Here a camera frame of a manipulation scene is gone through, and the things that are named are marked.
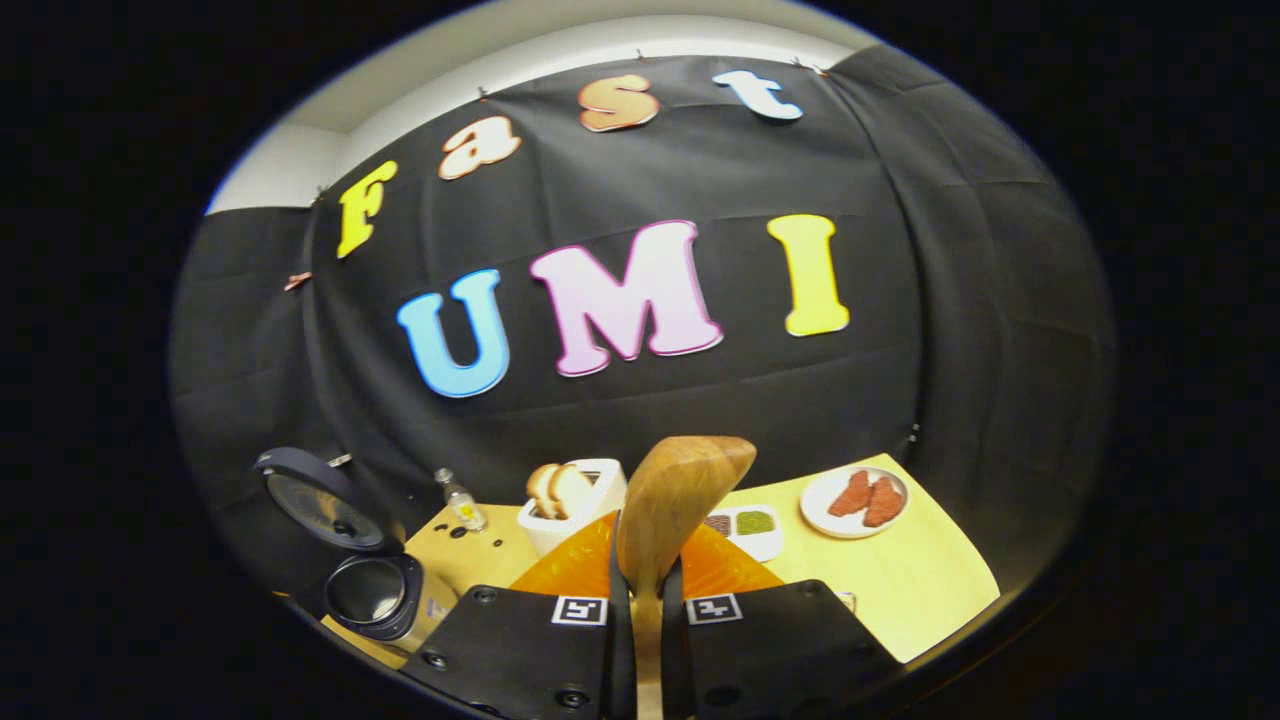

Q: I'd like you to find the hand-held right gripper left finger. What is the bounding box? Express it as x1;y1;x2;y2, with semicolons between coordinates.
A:
398;510;639;720

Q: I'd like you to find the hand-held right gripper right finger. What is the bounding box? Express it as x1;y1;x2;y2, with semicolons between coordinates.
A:
660;520;907;720

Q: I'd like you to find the dark grey rice cooker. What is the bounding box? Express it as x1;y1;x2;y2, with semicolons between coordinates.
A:
252;447;461;651

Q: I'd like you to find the wooden spoon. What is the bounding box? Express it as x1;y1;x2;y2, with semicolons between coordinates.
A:
617;436;758;720

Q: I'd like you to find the white divided bean dish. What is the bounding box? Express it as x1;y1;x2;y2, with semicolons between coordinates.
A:
703;505;784;563

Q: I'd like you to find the round white plate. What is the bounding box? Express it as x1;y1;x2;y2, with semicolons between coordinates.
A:
800;465;910;539

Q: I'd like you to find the small glass bottle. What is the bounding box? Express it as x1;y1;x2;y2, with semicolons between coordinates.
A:
434;468;488;533

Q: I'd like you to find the toast bread slice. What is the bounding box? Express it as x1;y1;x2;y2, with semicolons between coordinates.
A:
527;463;561;519
548;465;593;521

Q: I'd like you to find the red meat slice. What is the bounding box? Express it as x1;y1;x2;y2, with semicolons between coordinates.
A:
863;477;905;528
828;470;873;518

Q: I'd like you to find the white toaster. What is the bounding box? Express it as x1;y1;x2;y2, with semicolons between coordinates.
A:
517;458;628;556

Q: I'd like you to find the black backdrop cloth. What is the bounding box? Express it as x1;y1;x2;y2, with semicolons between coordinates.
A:
168;45;1116;601

